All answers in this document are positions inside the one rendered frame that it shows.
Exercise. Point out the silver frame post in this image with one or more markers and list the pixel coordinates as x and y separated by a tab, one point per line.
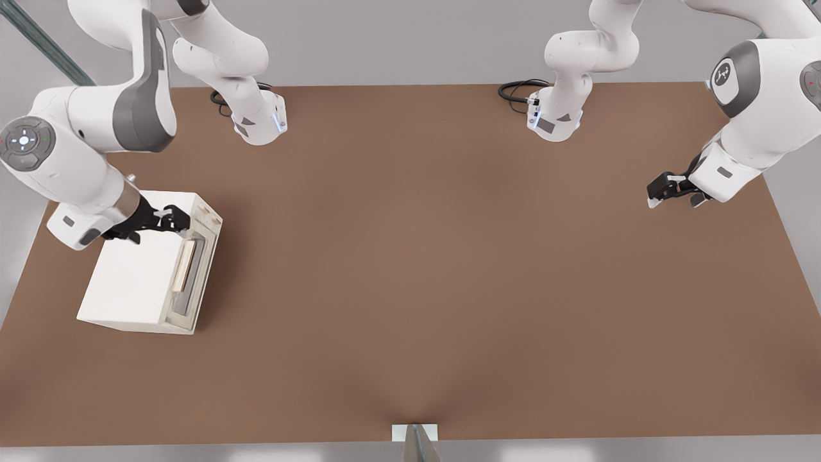
45	42
417	444

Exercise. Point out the white oven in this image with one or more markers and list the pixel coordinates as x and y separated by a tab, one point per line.
131	276

